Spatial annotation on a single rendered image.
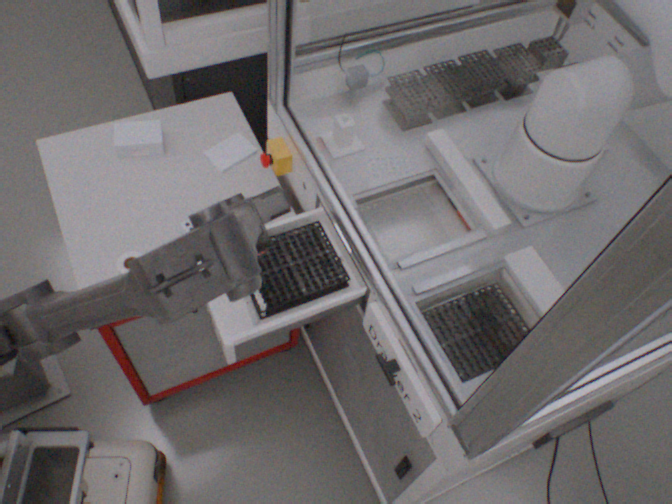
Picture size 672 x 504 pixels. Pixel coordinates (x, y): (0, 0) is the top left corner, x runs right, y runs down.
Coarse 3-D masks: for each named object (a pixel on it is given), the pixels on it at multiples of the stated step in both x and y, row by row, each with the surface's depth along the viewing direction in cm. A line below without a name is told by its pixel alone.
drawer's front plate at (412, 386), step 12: (372, 312) 128; (372, 324) 130; (384, 324) 126; (384, 336) 126; (384, 348) 128; (396, 348) 123; (408, 360) 122; (396, 372) 126; (408, 372) 120; (396, 384) 129; (408, 384) 122; (420, 384) 119; (408, 396) 124; (420, 396) 118; (408, 408) 127; (420, 408) 120; (432, 408) 117; (420, 420) 122; (432, 420) 116; (420, 432) 125
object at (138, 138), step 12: (156, 120) 166; (120, 132) 162; (132, 132) 163; (144, 132) 163; (156, 132) 164; (120, 144) 160; (132, 144) 161; (144, 144) 161; (156, 144) 162; (120, 156) 164; (132, 156) 164
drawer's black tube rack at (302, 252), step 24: (288, 240) 138; (312, 240) 139; (264, 264) 134; (288, 264) 135; (312, 264) 136; (336, 264) 139; (264, 288) 132; (288, 288) 135; (312, 288) 132; (336, 288) 136
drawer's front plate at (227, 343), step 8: (208, 304) 125; (216, 304) 125; (208, 312) 134; (216, 312) 124; (216, 320) 123; (216, 328) 126; (224, 328) 122; (224, 336) 121; (224, 344) 121; (232, 344) 121; (224, 352) 127; (232, 352) 124; (232, 360) 128
